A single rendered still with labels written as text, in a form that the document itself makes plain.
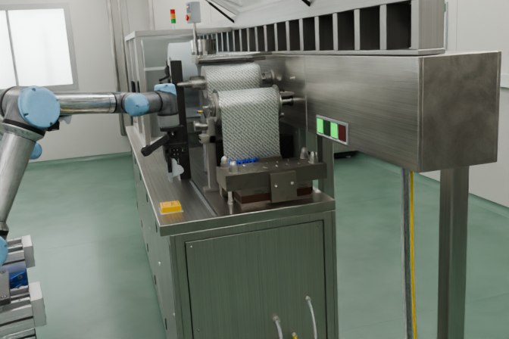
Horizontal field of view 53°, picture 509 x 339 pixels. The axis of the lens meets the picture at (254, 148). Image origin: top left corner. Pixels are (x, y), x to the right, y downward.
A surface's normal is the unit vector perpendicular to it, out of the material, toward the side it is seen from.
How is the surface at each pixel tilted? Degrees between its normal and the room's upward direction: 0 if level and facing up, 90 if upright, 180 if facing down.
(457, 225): 90
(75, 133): 90
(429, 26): 90
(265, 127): 90
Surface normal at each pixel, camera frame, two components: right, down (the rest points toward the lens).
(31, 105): 0.78, -0.04
